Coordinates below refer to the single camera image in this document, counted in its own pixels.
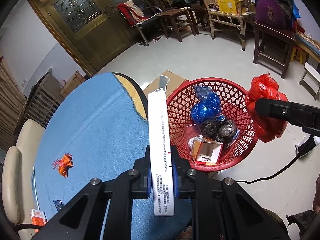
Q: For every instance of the purple bag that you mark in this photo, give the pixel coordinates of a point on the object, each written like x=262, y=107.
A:
x=272, y=12

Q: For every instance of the round table with black rim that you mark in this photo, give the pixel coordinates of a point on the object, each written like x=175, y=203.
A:
x=135, y=87

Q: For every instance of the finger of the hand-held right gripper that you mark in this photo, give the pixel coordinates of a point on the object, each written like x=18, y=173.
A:
x=275, y=108

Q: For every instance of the orange and white box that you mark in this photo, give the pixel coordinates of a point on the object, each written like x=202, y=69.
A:
x=207, y=152

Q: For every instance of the cream padded chair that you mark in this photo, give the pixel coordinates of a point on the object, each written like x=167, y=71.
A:
x=15, y=167

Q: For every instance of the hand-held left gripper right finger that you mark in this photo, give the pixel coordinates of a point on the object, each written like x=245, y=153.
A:
x=175, y=180

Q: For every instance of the blue tablecloth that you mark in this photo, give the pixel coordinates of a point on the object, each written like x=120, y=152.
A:
x=95, y=130

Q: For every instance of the slipper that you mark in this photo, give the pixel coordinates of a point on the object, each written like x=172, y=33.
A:
x=156, y=39

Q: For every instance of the striped beige curtain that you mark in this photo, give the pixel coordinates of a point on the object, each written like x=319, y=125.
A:
x=10, y=100

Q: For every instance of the orange candy wrapper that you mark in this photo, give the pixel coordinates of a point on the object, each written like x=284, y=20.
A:
x=63, y=165

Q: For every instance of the large cardboard box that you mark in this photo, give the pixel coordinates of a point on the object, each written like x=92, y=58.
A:
x=175, y=81

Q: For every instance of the small white stool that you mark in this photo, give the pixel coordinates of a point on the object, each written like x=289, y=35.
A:
x=311, y=72

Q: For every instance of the red striped towel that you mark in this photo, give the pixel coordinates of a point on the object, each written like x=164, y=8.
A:
x=132, y=12

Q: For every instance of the yellow box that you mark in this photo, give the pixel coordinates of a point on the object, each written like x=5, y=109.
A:
x=228, y=5

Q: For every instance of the blue wrapper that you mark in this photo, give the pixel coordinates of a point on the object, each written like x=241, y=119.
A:
x=58, y=205

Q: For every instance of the long white carton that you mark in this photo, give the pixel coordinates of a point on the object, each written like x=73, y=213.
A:
x=160, y=130

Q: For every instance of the wicker armchair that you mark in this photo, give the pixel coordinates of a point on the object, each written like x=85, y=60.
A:
x=225, y=22

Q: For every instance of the plastic bottle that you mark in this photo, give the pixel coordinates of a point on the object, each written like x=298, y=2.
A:
x=63, y=83

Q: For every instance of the small yellow stool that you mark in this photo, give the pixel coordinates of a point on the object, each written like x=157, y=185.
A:
x=298, y=52

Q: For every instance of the person's dark clothing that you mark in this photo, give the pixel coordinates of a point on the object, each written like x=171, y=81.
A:
x=301, y=225

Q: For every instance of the metal frame chair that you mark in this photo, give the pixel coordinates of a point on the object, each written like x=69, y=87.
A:
x=147, y=27

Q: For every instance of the golden glass double door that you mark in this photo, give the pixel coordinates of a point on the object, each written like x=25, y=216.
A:
x=100, y=40

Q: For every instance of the dark wooden chair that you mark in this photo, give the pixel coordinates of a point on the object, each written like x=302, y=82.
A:
x=172, y=17

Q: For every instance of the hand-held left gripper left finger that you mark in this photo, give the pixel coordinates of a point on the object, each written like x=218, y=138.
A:
x=149, y=180

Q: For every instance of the blue plastic bag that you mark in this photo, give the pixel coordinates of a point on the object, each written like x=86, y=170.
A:
x=205, y=107

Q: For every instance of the wooden slatted cabinet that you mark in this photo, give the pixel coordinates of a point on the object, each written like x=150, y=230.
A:
x=37, y=100

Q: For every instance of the person's right forearm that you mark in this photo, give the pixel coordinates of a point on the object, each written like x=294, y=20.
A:
x=317, y=195

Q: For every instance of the dark wooden side table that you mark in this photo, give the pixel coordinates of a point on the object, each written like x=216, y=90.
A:
x=200, y=15

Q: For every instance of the black plastic bag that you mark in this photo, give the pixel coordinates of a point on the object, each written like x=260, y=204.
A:
x=220, y=130

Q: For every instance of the tall dark wooden stool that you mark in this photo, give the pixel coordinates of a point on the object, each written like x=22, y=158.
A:
x=275, y=32

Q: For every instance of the red plastic basket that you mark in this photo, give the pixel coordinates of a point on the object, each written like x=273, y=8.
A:
x=180, y=110

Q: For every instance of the small cardboard box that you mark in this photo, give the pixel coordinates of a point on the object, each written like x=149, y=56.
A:
x=73, y=82

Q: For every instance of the red plastic bag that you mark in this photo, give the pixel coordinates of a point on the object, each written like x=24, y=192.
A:
x=262, y=87

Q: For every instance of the wall switch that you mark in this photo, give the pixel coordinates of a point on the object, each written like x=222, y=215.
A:
x=23, y=83

